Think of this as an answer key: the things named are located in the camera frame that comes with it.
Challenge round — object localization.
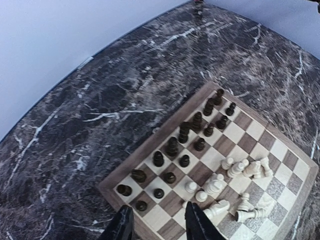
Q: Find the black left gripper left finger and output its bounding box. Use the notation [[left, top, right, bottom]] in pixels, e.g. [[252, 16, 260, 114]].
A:
[[99, 205, 134, 240]]

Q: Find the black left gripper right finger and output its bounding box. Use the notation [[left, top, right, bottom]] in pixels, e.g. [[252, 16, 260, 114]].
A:
[[184, 201, 225, 240]]

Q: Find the white chess pawn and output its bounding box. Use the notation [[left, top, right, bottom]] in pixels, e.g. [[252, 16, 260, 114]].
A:
[[195, 190, 208, 203], [221, 157, 234, 170], [184, 181, 198, 193]]

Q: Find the white chess knight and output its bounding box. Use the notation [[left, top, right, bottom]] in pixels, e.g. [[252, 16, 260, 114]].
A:
[[203, 199, 230, 220]]

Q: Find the wooden chess board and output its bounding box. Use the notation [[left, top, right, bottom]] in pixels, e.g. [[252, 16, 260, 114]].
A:
[[99, 82, 319, 240]]

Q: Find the black chess rook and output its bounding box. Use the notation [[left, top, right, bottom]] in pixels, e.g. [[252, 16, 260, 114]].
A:
[[116, 184, 132, 197], [213, 88, 224, 106]]

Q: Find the white chess king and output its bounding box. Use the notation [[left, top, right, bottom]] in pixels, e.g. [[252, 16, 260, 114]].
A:
[[203, 173, 224, 195]]

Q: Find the black chess queen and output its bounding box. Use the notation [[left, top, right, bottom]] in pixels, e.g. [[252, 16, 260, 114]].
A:
[[165, 136, 179, 157]]

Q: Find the black chess king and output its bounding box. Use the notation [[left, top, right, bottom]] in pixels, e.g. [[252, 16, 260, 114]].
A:
[[178, 121, 191, 144]]

